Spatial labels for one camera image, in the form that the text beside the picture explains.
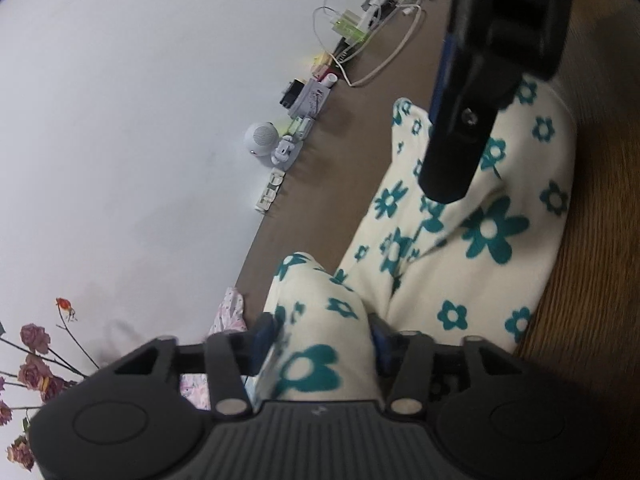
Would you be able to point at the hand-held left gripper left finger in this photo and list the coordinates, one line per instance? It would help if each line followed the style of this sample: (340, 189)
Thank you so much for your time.
(262, 335)

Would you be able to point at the black charger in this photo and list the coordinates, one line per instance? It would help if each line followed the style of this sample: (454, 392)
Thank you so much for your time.
(292, 94)

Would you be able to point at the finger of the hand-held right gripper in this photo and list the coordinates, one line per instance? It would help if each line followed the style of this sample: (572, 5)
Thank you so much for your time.
(450, 160)

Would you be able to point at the pink floral garment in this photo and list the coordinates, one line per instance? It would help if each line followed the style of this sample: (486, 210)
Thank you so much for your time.
(230, 310)

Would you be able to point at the white tube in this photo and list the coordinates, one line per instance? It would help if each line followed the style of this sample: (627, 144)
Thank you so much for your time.
(330, 80)

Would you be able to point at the grey tin box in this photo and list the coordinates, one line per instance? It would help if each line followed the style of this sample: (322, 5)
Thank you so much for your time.
(315, 97)

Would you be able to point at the green and white small box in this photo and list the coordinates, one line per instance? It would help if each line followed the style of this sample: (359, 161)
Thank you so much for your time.
(300, 125)

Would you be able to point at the cream garment with teal flowers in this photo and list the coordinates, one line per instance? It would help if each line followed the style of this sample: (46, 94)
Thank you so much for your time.
(475, 270)

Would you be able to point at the dried rose bouquet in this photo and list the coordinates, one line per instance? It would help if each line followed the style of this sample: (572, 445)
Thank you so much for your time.
(35, 337)

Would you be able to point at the white robot speaker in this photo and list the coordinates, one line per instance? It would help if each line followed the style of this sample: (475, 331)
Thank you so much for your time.
(260, 136)

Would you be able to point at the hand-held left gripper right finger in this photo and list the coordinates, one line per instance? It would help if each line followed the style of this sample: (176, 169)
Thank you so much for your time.
(381, 342)

